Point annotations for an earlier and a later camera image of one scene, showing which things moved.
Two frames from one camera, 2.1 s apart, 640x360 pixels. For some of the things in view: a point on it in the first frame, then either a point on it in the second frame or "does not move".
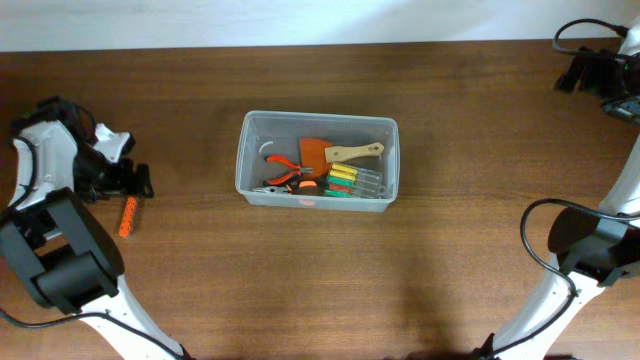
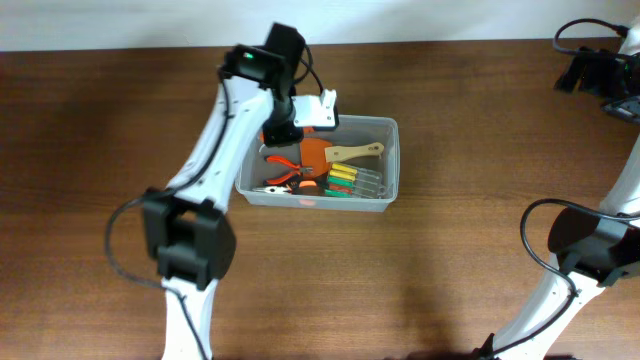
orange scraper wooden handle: [318, 155] does not move
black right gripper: [592, 78] does not move
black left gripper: [121, 183] to [277, 137]
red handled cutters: [296, 169] does not move
